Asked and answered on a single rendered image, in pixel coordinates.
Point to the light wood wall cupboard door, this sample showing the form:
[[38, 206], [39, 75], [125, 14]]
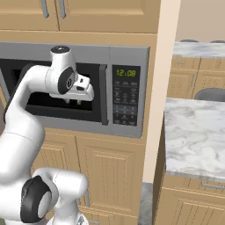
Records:
[[111, 14], [17, 17]]

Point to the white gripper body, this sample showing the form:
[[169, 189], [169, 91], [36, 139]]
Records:
[[88, 94]]

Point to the dark grey rounded seat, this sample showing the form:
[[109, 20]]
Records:
[[218, 41], [212, 95], [189, 40]]

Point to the grey built-in microwave oven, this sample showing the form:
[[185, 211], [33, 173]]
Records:
[[129, 93]]

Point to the light wood island cupboards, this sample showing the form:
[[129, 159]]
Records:
[[187, 205]]

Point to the light wood cupboard run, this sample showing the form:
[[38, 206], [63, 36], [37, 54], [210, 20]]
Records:
[[181, 76]]

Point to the light wood drawer front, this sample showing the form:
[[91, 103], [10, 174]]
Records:
[[117, 218]]

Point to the pale tall cabinet side panel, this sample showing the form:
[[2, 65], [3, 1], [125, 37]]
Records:
[[159, 102]]

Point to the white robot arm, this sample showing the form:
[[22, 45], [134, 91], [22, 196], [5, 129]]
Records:
[[20, 137]]

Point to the microwave door with dark window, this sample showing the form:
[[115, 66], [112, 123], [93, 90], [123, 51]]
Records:
[[93, 52]]

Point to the light wood base cupboard door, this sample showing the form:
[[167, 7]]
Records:
[[58, 152], [114, 172]]

